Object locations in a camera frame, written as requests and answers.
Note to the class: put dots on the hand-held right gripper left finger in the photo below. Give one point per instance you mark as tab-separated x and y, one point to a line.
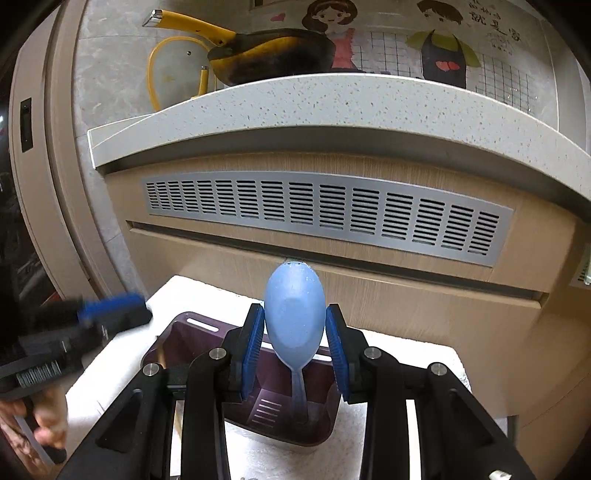
253	350

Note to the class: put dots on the wooden base cabinet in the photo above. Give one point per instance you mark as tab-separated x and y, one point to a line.
415	300

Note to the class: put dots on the blue plastic spoon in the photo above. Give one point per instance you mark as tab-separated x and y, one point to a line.
291	314

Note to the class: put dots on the cartoon wall poster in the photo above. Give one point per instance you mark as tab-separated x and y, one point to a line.
443	50

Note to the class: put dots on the white speckled kitchen counter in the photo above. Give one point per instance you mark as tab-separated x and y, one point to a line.
323	106

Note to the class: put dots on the purple utensil holder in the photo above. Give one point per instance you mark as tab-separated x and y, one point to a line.
194	330

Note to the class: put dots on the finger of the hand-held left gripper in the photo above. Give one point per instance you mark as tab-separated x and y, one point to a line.
124	321
108	307

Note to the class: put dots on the grey vent grille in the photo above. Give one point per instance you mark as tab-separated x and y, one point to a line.
282	203

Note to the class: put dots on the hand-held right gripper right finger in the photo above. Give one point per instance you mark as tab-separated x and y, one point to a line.
336	350

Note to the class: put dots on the person's left hand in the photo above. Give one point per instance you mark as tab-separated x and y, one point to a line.
53	415

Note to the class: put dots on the white towel mat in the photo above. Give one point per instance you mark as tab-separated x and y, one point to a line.
184	295

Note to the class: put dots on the black door strike plate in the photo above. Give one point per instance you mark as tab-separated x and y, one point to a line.
27	124

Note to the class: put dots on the beige door frame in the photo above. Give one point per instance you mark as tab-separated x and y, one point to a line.
60	184

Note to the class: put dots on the yellow lid stand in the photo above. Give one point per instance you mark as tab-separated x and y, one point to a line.
203	82

